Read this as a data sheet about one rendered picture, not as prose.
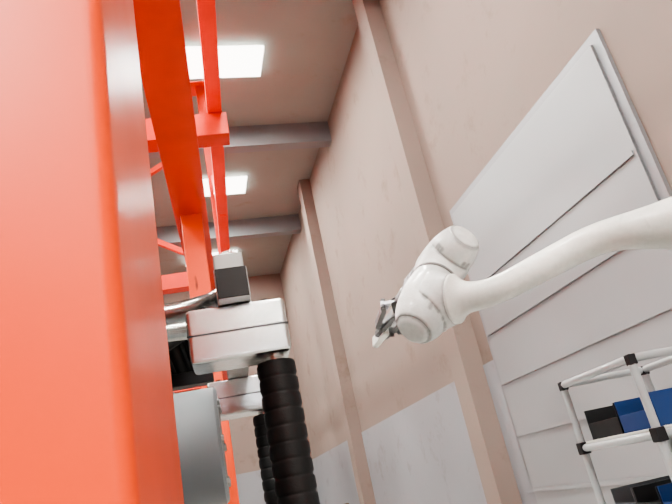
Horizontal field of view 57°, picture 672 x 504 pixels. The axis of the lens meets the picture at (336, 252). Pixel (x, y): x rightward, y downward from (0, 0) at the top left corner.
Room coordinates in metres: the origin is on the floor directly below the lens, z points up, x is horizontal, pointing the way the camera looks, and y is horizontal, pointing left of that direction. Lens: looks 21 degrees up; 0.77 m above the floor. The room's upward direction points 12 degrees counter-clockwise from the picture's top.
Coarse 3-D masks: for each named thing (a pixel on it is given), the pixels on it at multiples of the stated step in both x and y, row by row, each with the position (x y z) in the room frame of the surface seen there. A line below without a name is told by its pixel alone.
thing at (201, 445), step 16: (176, 400) 0.67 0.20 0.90; (192, 400) 0.67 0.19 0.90; (208, 400) 0.67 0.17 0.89; (176, 416) 0.65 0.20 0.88; (192, 416) 0.65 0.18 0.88; (208, 416) 0.66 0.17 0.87; (192, 432) 0.65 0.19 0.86; (208, 432) 0.65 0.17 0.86; (192, 448) 0.65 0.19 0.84; (208, 448) 0.65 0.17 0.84; (224, 448) 0.76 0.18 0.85; (192, 464) 0.65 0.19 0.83; (208, 464) 0.65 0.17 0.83; (224, 464) 0.67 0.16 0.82; (192, 480) 0.66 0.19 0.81; (208, 480) 0.66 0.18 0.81; (224, 480) 0.67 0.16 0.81; (192, 496) 0.67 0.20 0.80; (208, 496) 0.68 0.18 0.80; (224, 496) 0.69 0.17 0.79
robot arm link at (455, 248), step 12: (456, 228) 1.23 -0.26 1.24; (432, 240) 1.27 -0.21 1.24; (444, 240) 1.23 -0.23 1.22; (456, 240) 1.22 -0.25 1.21; (468, 240) 1.23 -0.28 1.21; (432, 252) 1.24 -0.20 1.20; (444, 252) 1.23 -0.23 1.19; (456, 252) 1.22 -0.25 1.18; (468, 252) 1.23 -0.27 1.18; (420, 264) 1.25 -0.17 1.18; (444, 264) 1.23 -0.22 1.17; (456, 264) 1.25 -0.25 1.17; (468, 264) 1.26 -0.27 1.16
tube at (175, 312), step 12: (228, 252) 0.56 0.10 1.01; (240, 252) 0.54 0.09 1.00; (216, 264) 0.54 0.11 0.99; (228, 264) 0.54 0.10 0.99; (240, 264) 0.54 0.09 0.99; (180, 300) 0.67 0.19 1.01; (192, 300) 0.66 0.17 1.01; (204, 300) 0.65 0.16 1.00; (216, 300) 0.64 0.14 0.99; (168, 312) 0.66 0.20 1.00; (180, 312) 0.66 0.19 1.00; (168, 324) 0.67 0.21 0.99
